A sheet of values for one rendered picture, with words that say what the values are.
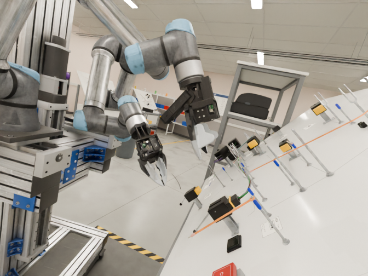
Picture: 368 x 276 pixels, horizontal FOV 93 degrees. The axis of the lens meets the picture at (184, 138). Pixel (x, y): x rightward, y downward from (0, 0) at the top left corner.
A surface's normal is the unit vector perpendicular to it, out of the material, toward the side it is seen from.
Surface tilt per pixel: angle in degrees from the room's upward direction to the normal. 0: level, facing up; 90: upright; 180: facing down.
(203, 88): 92
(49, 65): 90
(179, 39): 85
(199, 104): 92
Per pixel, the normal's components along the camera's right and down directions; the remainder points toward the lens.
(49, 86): -0.09, 0.15
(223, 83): -0.42, 0.04
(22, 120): 0.87, 0.00
